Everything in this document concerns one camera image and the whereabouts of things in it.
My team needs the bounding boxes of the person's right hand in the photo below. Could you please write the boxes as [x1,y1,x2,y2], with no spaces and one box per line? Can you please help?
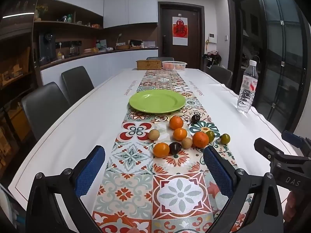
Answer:
[283,190,303,226]

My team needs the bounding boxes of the dark wooden wall shelf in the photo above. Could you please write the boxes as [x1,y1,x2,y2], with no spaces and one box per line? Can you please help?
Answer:
[34,0,105,31]

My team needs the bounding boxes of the clear plastic fruit basket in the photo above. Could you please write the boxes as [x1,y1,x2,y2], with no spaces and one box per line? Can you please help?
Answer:
[162,61,188,71]

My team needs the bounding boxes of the grey dining chair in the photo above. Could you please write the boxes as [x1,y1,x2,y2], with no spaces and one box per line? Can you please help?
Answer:
[61,66,95,106]
[146,57,175,62]
[21,82,71,141]
[209,65,233,88]

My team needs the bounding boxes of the dark brown door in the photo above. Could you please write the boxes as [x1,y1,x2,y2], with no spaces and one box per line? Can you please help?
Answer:
[158,2,204,71]

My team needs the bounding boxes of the white upper cabinets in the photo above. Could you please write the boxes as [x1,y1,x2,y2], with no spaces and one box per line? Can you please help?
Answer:
[103,0,158,29]

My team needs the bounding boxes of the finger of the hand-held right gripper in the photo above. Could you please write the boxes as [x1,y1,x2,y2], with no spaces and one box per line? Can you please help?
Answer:
[282,130,311,154]
[254,138,311,168]

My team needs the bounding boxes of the patterned table runner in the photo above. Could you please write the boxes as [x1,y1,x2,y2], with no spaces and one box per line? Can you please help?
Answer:
[92,70,253,233]

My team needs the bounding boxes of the pile of dark clothes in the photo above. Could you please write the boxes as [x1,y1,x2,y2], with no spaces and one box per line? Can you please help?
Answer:
[204,51,222,70]

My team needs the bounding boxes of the red and white door poster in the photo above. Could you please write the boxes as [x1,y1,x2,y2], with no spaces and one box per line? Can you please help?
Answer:
[172,17,188,46]

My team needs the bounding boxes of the green plate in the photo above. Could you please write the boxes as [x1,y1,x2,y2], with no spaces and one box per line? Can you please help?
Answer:
[129,89,186,114]

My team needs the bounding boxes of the orange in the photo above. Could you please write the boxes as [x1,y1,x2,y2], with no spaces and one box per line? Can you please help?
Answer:
[153,142,170,158]
[169,116,183,130]
[173,128,188,141]
[192,131,210,148]

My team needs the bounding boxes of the white sideboard counter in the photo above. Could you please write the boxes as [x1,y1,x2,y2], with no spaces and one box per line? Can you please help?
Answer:
[40,47,158,86]

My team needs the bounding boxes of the clear plastic water bottle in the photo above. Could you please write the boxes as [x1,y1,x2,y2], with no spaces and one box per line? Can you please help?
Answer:
[237,60,258,114]

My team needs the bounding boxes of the black water dispenser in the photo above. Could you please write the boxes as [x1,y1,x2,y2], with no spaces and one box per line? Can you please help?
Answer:
[39,31,57,63]

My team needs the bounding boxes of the dark framed glass door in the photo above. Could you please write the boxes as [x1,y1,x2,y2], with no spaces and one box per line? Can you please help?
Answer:
[227,0,309,133]

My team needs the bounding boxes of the woven wicker box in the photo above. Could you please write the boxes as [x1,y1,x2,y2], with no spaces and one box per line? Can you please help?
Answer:
[136,60,162,70]

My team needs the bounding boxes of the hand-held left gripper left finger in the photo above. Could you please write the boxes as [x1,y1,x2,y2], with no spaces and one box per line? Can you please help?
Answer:
[25,145,106,233]

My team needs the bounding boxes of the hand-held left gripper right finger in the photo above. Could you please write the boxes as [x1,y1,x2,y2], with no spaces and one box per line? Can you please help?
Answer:
[203,146,285,233]

